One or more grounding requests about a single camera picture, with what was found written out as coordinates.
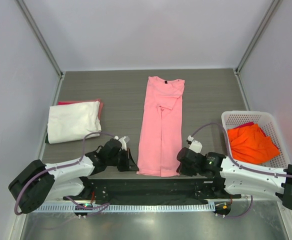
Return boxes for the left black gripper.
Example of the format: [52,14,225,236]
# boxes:
[107,147,139,172]

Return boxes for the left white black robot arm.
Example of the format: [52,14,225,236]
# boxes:
[8,136,139,216]

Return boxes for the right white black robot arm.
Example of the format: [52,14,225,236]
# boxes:
[177,147,292,210]

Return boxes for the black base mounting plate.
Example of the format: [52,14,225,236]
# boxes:
[66,177,241,206]

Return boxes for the white perforated plastic basket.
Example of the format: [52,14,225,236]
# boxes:
[221,110,291,169]

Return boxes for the orange t shirt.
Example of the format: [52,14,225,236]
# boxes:
[227,124,280,165]

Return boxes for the folded dusty pink t shirt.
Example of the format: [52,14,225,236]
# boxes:
[97,98,104,120]

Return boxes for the magenta t shirt in basket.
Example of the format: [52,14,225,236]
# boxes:
[237,121,255,128]

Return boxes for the folded white t shirt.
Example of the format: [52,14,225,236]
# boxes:
[47,101,102,144]

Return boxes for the folded dark green t shirt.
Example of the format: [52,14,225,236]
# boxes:
[45,134,49,144]

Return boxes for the folded red t shirt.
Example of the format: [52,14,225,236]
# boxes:
[57,99,100,106]

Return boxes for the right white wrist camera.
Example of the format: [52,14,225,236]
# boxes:
[186,135,203,153]

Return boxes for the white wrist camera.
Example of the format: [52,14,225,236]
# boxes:
[186,135,203,153]
[113,135,130,151]

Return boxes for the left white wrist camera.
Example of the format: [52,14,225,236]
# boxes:
[113,135,130,151]

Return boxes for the white slotted cable duct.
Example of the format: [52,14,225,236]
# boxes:
[34,202,215,214]

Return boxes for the left aluminium frame post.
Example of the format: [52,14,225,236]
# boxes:
[15,0,63,78]

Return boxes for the aluminium frame post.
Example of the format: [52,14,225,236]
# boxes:
[15,0,63,78]
[234,0,283,75]

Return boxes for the right aluminium frame post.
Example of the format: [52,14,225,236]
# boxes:
[234,0,283,75]

